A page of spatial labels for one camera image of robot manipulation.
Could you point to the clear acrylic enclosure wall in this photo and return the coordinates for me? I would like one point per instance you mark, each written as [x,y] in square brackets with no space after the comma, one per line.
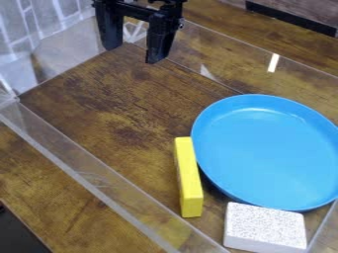
[89,117]

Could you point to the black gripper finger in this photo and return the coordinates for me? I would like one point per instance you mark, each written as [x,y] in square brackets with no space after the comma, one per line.
[109,25]
[161,29]

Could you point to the white speckled sponge block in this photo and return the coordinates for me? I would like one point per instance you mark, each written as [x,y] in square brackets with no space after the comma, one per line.
[263,230]

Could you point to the dark wooden furniture edge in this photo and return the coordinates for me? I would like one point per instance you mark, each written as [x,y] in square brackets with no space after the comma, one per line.
[289,18]

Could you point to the yellow butter block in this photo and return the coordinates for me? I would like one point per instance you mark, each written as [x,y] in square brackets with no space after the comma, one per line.
[188,179]

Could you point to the blue round tray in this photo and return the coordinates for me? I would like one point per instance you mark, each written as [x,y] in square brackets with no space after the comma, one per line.
[267,151]

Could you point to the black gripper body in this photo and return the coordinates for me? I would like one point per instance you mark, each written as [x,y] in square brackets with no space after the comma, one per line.
[117,8]

